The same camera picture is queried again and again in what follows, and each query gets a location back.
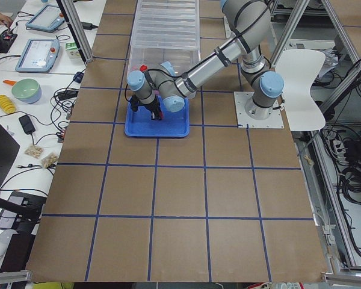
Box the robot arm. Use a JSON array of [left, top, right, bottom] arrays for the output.
[[127, 1, 284, 120]]

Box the black power adapter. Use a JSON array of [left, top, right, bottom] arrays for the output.
[[19, 114, 35, 135]]

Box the teach pendant near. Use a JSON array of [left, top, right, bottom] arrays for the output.
[[15, 39, 60, 73]]

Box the teach pendant far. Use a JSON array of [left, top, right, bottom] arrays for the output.
[[25, 4, 65, 33]]

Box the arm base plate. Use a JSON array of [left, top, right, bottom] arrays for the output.
[[234, 92, 284, 129]]

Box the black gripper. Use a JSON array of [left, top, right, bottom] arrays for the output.
[[140, 98, 163, 120]]

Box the green bowl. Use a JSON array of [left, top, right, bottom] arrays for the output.
[[11, 78, 42, 104]]

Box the yellow toy stack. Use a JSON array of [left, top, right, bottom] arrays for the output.
[[0, 95, 17, 114]]

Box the clear plastic box lid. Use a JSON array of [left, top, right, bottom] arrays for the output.
[[131, 0, 200, 50]]

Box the teach pendant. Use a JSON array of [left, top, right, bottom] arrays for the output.
[[15, 39, 60, 73], [25, 4, 65, 33]]

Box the white chair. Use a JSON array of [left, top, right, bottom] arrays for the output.
[[275, 49, 326, 131]]

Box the red block large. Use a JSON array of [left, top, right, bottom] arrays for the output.
[[139, 65, 148, 72]]

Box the clear plastic storage box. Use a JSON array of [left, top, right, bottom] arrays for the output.
[[126, 38, 200, 76]]

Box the aluminium frame post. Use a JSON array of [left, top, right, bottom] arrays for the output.
[[57, 0, 93, 63]]

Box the orange toy carrot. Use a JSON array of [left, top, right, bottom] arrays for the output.
[[3, 79, 17, 86]]

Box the blue plastic tray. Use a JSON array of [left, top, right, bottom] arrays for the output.
[[125, 96, 190, 138]]

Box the green white carton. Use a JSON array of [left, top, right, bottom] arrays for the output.
[[64, 42, 81, 59]]

